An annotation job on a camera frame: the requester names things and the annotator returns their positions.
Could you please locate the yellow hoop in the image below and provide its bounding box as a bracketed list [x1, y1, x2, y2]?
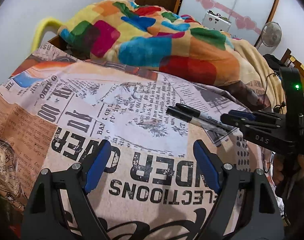
[30, 17, 64, 53]

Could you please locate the wooden headboard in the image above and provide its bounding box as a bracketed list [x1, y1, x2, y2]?
[280, 48, 304, 86]

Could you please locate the beige cartoon blanket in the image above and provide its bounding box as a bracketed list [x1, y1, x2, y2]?
[219, 37, 285, 111]

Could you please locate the person's right hand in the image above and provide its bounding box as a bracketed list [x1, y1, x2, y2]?
[272, 154, 304, 186]

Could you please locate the colourful patchwork fleece blanket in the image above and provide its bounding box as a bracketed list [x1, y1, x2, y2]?
[58, 0, 242, 86]

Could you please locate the black marker pen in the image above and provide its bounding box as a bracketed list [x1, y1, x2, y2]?
[166, 106, 227, 134]

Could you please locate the white standing fan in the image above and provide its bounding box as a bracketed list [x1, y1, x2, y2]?
[256, 22, 282, 49]

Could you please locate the white sliding wardrobe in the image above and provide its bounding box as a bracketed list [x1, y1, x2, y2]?
[179, 0, 278, 46]

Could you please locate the black bag on bed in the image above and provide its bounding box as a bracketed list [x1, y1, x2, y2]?
[263, 54, 284, 72]

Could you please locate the newspaper print bed quilt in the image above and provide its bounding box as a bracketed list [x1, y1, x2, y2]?
[0, 44, 269, 239]

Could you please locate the white small cabinet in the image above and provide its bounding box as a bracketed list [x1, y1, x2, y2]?
[202, 10, 231, 32]

